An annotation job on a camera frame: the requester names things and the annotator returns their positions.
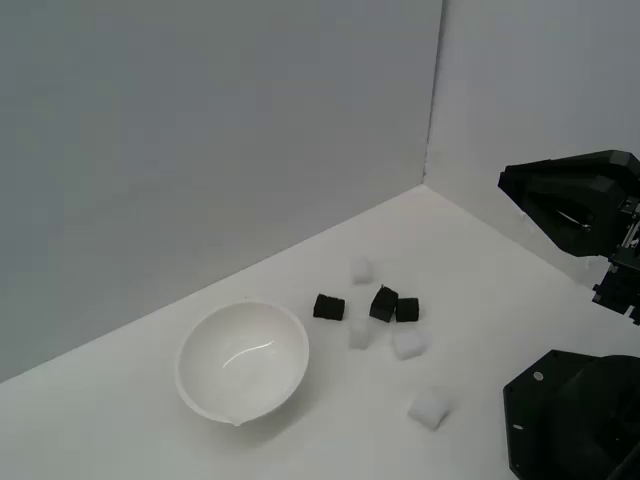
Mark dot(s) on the white foam cube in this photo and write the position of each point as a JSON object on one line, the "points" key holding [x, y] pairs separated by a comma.
{"points": [[361, 270], [359, 335], [427, 407], [407, 345]]}

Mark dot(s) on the white ceramic bowl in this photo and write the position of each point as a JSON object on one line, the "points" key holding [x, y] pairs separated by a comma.
{"points": [[240, 350]]}

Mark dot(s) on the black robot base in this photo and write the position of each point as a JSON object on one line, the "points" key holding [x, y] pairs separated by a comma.
{"points": [[550, 425]]}

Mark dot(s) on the black foam cube with slit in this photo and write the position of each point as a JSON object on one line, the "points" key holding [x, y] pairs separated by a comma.
{"points": [[382, 305]]}

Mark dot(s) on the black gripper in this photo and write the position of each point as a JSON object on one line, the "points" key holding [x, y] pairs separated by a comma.
{"points": [[625, 290]]}

